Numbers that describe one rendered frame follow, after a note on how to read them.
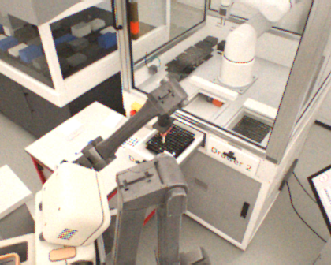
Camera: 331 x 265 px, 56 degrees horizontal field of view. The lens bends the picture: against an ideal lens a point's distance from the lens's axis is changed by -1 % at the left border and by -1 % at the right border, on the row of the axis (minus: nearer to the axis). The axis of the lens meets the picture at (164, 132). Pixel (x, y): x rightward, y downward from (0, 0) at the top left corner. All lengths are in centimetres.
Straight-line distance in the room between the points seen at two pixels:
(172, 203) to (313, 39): 85
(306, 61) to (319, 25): 14
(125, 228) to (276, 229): 195
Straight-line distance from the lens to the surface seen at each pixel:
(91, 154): 115
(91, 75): 225
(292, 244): 252
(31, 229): 204
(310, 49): 126
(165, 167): 61
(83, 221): 89
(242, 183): 184
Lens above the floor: 209
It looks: 43 degrees down
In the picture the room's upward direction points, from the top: straight up
